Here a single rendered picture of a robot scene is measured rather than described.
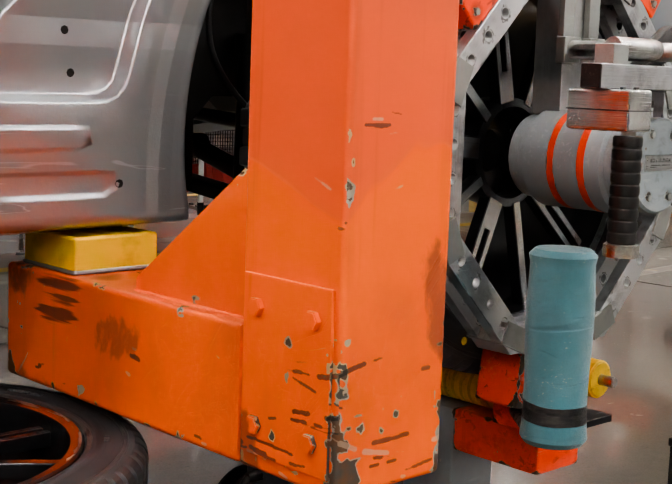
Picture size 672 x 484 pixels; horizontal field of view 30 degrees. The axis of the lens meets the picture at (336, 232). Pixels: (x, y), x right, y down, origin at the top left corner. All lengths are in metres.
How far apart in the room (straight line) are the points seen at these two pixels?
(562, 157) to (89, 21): 0.66
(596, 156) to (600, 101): 0.17
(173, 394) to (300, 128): 0.39
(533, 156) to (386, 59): 0.52
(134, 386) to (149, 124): 0.37
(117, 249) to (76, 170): 0.13
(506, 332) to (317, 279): 0.50
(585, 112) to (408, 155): 0.32
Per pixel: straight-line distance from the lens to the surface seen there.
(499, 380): 1.80
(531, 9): 1.98
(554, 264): 1.63
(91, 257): 1.70
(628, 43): 1.56
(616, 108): 1.52
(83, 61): 1.70
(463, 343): 1.80
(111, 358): 1.61
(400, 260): 1.31
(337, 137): 1.25
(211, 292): 1.46
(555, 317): 1.64
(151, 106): 1.73
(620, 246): 1.53
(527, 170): 1.76
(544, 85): 1.80
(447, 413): 1.93
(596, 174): 1.69
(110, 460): 1.49
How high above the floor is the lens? 0.96
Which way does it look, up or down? 7 degrees down
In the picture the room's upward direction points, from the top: 2 degrees clockwise
